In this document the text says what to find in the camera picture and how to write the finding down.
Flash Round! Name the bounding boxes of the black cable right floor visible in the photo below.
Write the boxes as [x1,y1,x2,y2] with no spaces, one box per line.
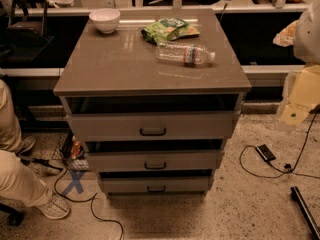
[238,110,320,180]

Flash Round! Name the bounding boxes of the black cable floor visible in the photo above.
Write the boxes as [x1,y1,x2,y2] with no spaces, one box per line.
[238,110,320,180]
[53,167,125,240]

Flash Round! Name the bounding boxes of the grey top drawer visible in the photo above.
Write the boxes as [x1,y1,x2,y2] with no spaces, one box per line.
[66,112,240,142]

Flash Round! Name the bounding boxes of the black chair base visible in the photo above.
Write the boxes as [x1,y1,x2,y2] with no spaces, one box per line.
[0,203,24,226]

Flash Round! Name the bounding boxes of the clear plastic water bottle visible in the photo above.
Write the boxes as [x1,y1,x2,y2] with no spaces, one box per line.
[156,42,216,65]

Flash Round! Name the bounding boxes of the grey drawer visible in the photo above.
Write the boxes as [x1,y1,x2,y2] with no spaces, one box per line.
[98,176,214,194]
[66,112,240,142]
[86,151,224,172]

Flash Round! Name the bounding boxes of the grey bottom drawer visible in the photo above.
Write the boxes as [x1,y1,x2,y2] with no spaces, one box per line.
[98,176,214,194]

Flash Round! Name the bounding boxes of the black phone on floor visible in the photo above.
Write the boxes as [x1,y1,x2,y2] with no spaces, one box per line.
[256,144,276,162]

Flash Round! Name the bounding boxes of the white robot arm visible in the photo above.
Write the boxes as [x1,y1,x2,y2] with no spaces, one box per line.
[280,0,320,126]

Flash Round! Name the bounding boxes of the green snack bag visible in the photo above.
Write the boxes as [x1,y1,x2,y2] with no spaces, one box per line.
[141,17,200,44]

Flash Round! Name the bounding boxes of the orange item in basket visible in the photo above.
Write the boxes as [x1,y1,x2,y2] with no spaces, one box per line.
[70,136,83,159]

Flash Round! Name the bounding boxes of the white sneaker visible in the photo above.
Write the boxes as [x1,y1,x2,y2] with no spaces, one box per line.
[38,193,71,220]

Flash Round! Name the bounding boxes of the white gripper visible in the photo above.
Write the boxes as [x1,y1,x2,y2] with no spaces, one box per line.
[279,64,320,126]

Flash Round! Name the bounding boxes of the black cable left floor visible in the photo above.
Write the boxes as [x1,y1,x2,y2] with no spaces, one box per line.
[53,167,125,240]

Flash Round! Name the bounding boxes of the person leg beige trousers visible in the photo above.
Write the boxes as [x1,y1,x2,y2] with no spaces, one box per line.
[0,80,52,207]

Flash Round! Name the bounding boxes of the black bar on floor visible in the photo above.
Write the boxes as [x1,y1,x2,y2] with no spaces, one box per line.
[291,186,320,240]

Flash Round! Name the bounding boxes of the grey drawer cabinet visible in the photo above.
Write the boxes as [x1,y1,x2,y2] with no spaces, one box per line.
[53,7,252,198]

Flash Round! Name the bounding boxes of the white bowl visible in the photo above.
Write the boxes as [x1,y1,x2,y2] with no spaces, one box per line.
[89,8,120,34]

